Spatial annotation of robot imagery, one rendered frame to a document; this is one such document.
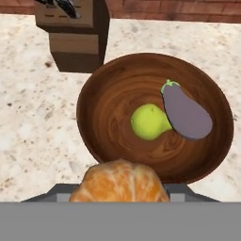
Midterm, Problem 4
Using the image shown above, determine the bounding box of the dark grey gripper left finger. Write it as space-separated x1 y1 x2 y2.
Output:
21 183 81 203

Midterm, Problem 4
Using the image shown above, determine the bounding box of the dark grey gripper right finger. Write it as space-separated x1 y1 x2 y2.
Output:
163 183 220 203

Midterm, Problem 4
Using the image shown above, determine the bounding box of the orange tangerine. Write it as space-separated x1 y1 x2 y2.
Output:
68 158 171 203

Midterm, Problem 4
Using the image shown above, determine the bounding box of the green pear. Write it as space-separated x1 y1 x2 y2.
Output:
130 103 174 141

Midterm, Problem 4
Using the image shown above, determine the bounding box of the purple eggplant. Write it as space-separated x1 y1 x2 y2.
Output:
160 78 214 140

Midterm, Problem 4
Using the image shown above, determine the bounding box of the brown wooden bowl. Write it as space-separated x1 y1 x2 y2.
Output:
75 52 235 185

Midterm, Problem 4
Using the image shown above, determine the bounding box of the wooden knife block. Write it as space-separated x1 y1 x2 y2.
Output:
33 0 111 74

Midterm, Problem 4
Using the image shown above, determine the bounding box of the black knife handle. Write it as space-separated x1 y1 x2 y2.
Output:
36 0 81 20

